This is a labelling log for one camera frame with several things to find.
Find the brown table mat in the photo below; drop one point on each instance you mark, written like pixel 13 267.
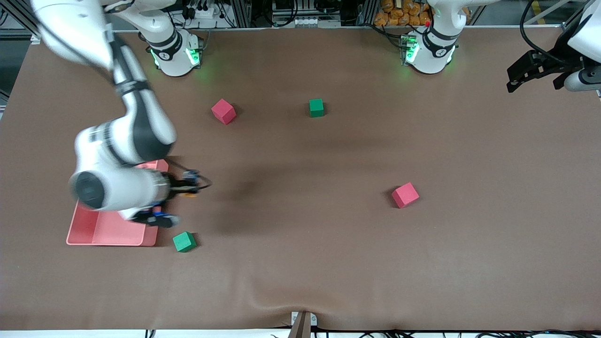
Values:
pixel 300 263

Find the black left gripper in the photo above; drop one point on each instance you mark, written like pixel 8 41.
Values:
pixel 550 65

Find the white connector strip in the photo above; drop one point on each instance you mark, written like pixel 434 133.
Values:
pixel 305 21

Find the bag of orange items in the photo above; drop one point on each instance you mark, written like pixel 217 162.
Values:
pixel 394 16

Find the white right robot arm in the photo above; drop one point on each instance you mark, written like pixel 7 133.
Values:
pixel 141 126

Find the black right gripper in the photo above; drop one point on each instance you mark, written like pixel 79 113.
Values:
pixel 174 184

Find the white power strip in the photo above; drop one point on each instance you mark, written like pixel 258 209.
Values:
pixel 206 13

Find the pink plastic tray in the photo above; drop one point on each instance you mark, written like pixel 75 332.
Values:
pixel 112 232

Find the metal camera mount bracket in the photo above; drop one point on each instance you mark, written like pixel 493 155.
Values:
pixel 303 326

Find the aluminium corner frame profile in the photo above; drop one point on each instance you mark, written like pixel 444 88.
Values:
pixel 19 23
pixel 570 21

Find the pink foam cube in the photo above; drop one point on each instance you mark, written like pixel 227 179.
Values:
pixel 405 195
pixel 223 111

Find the orange black push button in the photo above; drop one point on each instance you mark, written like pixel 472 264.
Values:
pixel 191 174

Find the aluminium frame post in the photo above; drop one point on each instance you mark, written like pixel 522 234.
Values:
pixel 240 14
pixel 366 13

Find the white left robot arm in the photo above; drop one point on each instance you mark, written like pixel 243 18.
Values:
pixel 432 51

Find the green foam cube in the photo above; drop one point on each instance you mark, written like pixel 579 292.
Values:
pixel 316 108
pixel 184 242

